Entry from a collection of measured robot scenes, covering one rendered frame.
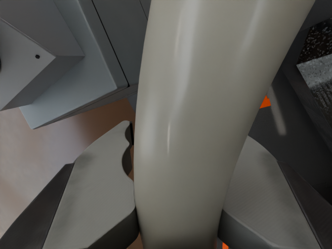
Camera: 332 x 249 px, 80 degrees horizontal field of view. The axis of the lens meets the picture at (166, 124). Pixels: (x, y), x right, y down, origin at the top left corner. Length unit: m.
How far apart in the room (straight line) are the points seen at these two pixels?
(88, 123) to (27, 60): 1.32
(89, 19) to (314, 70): 0.63
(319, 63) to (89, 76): 0.63
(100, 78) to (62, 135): 1.56
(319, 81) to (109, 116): 1.37
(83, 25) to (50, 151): 1.82
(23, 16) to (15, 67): 0.11
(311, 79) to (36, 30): 0.73
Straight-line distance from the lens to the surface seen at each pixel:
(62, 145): 2.15
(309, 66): 0.73
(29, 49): 0.53
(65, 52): 0.56
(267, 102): 1.32
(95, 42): 0.58
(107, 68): 0.56
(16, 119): 2.51
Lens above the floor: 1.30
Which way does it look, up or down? 63 degrees down
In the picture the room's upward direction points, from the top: 132 degrees counter-clockwise
